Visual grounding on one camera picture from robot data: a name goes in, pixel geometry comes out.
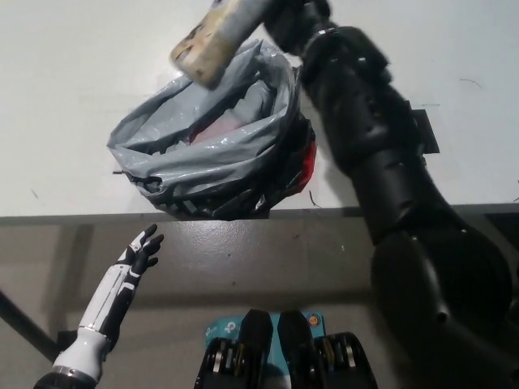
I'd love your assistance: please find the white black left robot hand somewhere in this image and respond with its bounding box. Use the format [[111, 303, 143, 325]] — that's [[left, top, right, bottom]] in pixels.
[[76, 224, 165, 337]]

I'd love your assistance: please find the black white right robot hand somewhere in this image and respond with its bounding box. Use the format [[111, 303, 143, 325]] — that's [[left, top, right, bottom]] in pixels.
[[263, 0, 337, 54]]

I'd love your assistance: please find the beige protein shake bottle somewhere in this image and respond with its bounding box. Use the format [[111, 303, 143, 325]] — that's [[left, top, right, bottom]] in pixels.
[[169, 0, 287, 89]]

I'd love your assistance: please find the grey plastic bag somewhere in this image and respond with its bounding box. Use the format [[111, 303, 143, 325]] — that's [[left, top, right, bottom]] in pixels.
[[105, 38, 303, 191]]

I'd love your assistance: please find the black table leg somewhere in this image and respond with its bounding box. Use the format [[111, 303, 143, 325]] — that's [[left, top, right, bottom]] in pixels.
[[0, 289, 58, 361]]

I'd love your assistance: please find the black tape square marker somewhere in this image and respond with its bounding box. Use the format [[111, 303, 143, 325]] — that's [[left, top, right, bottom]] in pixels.
[[410, 108, 440, 157]]

